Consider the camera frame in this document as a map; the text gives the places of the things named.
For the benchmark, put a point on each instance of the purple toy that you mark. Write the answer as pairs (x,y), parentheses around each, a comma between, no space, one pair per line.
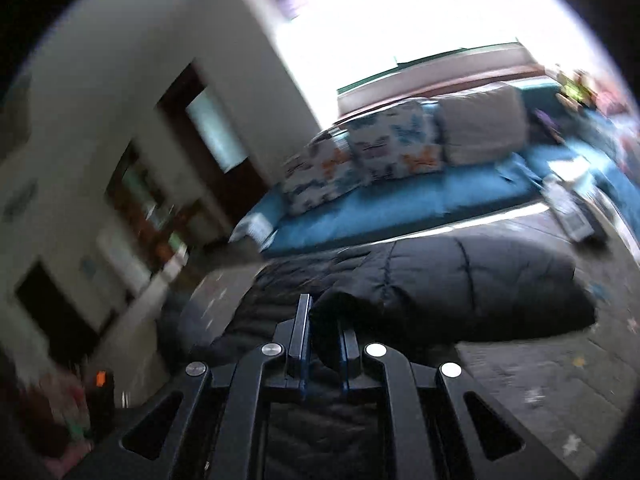
(545,122)

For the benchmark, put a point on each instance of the wooden shelf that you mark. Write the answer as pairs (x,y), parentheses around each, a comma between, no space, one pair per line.
(145,210)

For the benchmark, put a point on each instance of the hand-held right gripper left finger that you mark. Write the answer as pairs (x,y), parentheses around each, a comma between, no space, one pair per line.
(305,340)

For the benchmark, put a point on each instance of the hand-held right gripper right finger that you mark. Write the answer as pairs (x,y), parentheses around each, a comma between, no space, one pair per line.
(344,362)

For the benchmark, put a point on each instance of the butterfly print pillow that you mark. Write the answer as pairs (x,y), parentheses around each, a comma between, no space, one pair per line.
(320,175)
(395,140)

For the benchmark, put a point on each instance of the blue sofa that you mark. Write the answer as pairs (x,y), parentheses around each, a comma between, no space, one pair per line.
(400,210)

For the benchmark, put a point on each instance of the grey quilted star mat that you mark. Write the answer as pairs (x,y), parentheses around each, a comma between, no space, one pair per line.
(525,375)

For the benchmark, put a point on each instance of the black puffer jacket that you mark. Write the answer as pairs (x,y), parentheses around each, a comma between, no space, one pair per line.
(450,280)

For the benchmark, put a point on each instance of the window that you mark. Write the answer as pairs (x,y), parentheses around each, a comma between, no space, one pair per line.
(400,25)

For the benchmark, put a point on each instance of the brown wooden ledge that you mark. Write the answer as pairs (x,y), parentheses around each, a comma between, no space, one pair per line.
(425,85)

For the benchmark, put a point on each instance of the dark wooden door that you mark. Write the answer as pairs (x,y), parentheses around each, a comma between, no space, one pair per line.
(200,150)

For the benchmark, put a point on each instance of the dark rectangular panel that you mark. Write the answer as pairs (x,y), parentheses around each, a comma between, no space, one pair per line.
(55,305)

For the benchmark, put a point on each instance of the grey pillow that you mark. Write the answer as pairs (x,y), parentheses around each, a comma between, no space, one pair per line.
(482,125)

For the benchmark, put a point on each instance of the white remote control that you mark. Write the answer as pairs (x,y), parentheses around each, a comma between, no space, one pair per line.
(570,210)

